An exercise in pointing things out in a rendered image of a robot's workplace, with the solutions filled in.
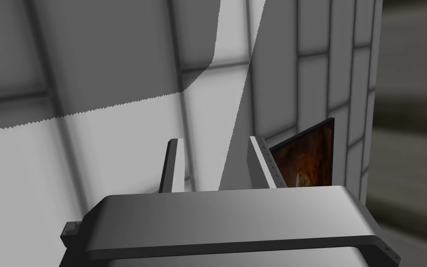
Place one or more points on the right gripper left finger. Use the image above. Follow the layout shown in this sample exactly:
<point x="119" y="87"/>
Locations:
<point x="174" y="167"/>

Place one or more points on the brown framed wall picture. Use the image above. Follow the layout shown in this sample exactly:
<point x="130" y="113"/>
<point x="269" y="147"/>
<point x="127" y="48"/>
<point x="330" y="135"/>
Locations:
<point x="306" y="159"/>

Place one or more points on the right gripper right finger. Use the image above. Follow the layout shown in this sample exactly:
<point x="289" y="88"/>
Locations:
<point x="263" y="167"/>

